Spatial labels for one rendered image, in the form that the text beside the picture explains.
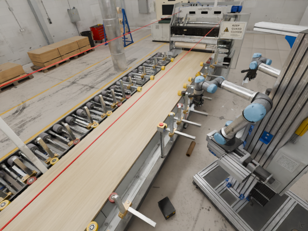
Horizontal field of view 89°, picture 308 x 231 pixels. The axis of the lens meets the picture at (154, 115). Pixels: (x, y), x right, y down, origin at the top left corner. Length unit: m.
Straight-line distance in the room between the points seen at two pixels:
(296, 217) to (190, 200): 1.15
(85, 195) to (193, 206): 1.42
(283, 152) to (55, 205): 1.93
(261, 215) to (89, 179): 1.93
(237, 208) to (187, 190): 0.65
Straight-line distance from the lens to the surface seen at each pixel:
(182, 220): 2.40
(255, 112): 1.22
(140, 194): 1.76
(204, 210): 2.48
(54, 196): 1.82
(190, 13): 4.63
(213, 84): 1.38
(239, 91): 1.40
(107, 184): 1.65
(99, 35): 9.84
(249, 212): 2.40
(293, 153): 1.65
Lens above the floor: 2.30
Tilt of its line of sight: 40 degrees down
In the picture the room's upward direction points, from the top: 5 degrees counter-clockwise
